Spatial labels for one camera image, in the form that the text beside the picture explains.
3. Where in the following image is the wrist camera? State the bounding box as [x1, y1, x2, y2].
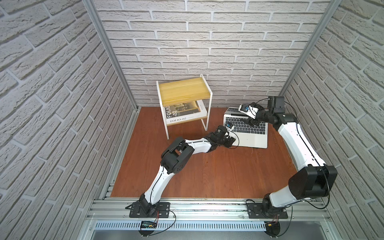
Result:
[238, 104, 257, 119]
[225, 123, 235, 132]

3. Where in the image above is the right controller board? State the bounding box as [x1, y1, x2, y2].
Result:
[265, 222, 281, 238]

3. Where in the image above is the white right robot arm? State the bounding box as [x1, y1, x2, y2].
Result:
[239, 97, 338, 212]

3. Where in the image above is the white side table wooden top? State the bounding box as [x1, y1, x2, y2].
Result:
[155, 74, 214, 140]

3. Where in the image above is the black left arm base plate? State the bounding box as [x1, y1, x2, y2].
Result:
[126, 201, 171, 219]

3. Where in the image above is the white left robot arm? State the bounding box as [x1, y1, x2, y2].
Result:
[139, 123, 239, 212]

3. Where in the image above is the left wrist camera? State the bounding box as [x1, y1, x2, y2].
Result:
[225, 123, 235, 132]

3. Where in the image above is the Folio magazine book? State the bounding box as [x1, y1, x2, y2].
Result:
[164, 100, 208, 126]

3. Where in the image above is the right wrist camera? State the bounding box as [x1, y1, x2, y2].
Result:
[238, 104, 257, 119]

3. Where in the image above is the left controller board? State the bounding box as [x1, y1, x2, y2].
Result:
[140, 221, 158, 229]

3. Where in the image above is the aluminium frame rail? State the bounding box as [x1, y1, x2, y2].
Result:
[86, 198, 332, 222]

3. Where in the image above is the controller board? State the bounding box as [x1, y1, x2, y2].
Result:
[265, 222, 281, 238]
[140, 221, 158, 229]

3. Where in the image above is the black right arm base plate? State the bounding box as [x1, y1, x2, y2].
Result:
[246, 202, 288, 220]

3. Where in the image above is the silver laptop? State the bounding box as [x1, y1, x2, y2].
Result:
[223, 107, 268, 149]

